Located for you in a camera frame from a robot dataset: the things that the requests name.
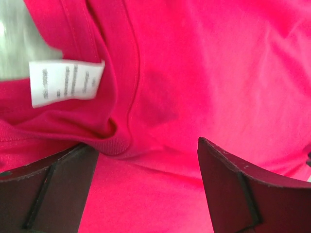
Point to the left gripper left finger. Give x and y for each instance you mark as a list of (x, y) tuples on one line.
[(49, 195)]

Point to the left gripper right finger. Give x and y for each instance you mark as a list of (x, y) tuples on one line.
[(245, 198)]

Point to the pink red t-shirt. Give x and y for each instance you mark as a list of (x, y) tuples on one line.
[(237, 72)]

